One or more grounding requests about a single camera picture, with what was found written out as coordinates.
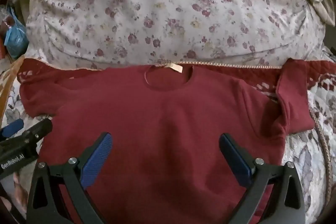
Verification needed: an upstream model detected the red and white patterned blanket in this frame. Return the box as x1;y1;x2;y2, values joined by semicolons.
0;57;336;224

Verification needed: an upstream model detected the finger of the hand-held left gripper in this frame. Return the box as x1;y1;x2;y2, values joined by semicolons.
0;118;53;149
0;119;25;138

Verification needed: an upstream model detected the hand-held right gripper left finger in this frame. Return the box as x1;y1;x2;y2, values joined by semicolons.
26;132;114;224

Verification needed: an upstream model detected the orange cloth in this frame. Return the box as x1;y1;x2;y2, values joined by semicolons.
0;56;25;119

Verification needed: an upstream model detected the floral white quilt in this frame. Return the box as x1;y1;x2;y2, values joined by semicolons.
25;0;327;71

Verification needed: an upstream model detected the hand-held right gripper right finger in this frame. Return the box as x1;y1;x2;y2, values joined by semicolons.
219;133;306;224

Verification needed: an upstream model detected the blue plastic bag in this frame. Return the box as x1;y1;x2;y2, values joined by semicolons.
4;6;29;59

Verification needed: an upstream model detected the dark red t-shirt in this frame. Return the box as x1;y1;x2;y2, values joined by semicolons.
20;63;315;224

